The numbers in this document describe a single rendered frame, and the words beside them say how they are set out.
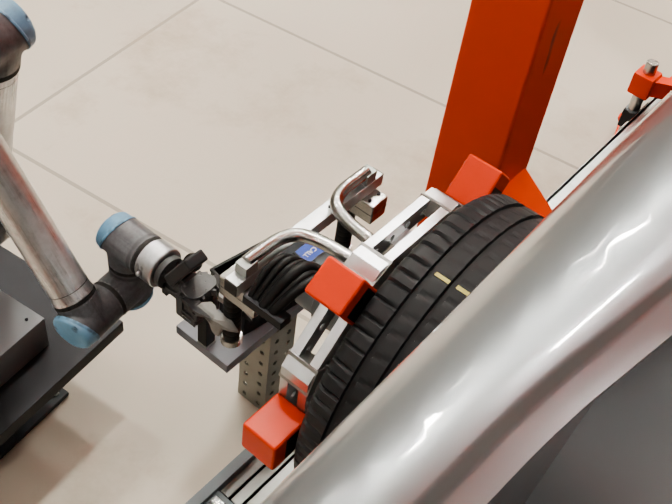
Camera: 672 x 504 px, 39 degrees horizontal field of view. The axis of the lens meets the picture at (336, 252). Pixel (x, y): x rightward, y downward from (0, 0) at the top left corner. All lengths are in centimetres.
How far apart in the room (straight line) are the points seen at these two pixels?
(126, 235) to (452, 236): 71
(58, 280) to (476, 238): 83
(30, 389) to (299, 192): 128
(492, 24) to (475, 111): 20
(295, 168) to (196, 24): 92
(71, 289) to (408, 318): 75
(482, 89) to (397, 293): 62
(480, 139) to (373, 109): 166
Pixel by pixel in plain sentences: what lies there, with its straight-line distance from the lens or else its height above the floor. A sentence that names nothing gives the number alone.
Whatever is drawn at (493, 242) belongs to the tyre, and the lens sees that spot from 155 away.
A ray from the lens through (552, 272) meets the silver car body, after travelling 77.
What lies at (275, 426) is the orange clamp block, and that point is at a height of 89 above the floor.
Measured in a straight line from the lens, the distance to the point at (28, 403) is 238.
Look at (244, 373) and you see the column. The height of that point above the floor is 11.
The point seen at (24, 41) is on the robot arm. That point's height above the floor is 117.
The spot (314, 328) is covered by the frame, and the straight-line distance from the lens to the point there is 157.
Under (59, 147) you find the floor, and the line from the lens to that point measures 343.
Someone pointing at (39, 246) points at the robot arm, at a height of 88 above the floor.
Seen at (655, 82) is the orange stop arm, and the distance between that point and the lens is 327.
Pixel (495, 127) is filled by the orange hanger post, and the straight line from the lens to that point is 198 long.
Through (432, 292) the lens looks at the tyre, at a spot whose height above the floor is 116.
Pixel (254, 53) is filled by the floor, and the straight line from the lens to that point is 386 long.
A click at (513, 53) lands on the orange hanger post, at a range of 188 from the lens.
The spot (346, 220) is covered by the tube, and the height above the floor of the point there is 101.
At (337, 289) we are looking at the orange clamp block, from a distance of 147.
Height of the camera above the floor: 225
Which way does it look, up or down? 47 degrees down
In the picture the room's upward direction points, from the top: 9 degrees clockwise
